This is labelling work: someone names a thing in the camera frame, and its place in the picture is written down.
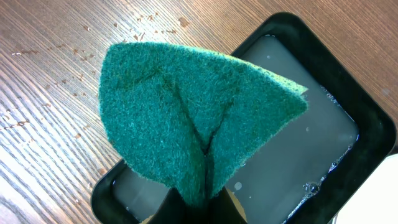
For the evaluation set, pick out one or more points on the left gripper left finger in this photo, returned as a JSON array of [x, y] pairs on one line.
[[173, 210]]

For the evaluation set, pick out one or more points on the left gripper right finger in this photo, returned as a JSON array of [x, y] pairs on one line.
[[222, 210]]

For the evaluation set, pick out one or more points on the green yellow sponge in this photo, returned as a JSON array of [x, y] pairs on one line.
[[188, 117]]

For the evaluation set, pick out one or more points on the light blue plate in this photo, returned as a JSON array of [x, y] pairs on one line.
[[375, 202]]

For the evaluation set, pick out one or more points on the black rectangular sponge tray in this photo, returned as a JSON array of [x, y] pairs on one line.
[[309, 169]]

